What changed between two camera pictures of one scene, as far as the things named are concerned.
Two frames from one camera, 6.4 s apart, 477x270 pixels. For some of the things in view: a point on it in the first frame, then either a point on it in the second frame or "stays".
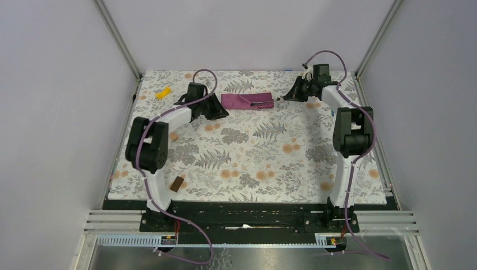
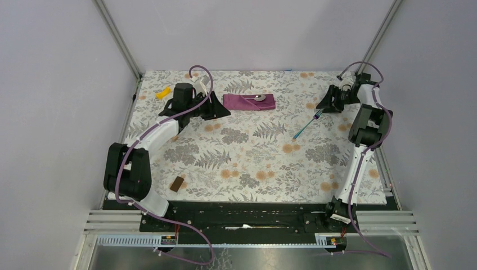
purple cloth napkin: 238,101 stays
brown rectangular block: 176,184 stays
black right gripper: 294,94 to 333,107
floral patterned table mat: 265,150 stays
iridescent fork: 277,99 to 316,116
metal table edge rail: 251,217 stays
